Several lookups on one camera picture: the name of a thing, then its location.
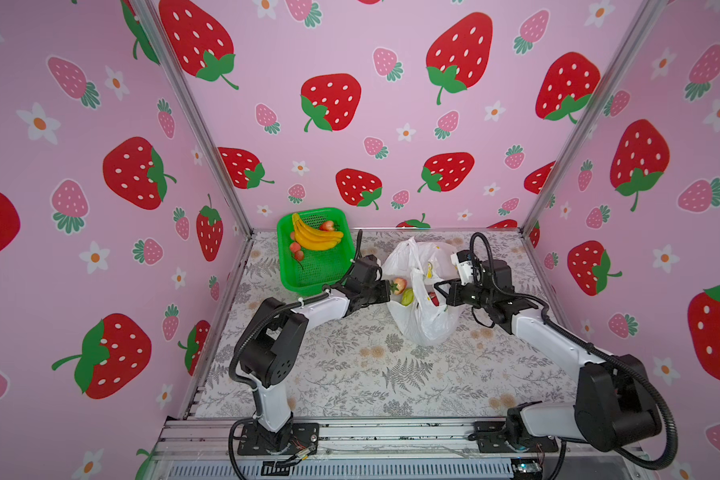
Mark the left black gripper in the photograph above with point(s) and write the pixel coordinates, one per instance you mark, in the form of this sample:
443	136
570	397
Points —
375	285

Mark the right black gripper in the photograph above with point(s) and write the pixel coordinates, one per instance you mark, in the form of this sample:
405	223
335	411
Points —
456	293

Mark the green fake pear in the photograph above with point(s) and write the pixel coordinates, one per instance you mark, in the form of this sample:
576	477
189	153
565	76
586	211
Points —
408	297

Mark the white lemon print plastic bag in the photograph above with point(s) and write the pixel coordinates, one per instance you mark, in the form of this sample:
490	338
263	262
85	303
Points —
422	265

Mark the red fake strawberry front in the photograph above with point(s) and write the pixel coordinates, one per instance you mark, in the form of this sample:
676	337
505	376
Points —
398	286

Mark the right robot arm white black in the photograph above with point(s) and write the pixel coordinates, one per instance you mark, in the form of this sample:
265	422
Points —
614	406

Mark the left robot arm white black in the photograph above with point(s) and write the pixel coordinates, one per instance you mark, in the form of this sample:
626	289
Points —
267	350

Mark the red fake cherries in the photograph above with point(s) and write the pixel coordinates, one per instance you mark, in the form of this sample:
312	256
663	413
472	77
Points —
297	253

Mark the yellow fake banana bunch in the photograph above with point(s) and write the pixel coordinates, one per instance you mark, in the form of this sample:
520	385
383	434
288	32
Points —
314	239

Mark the green plastic basket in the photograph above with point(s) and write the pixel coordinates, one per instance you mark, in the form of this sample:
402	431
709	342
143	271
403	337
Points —
320	267

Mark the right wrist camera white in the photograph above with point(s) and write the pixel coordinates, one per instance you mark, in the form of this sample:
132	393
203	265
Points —
466	265

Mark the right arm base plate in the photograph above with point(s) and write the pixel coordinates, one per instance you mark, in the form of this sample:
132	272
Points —
508	435

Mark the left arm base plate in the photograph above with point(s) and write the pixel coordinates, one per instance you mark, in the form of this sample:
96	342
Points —
255	440

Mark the aluminium front rail frame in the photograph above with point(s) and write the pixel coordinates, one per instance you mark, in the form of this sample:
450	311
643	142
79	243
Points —
378	448

